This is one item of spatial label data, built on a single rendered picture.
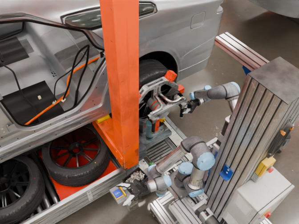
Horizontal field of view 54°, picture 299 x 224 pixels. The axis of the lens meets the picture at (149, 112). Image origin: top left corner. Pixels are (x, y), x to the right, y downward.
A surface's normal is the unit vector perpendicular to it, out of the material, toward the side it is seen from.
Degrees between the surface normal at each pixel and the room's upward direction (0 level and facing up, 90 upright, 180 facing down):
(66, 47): 6
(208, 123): 0
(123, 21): 90
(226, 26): 0
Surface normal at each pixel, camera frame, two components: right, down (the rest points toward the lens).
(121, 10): 0.56, 0.64
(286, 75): 0.03, -0.65
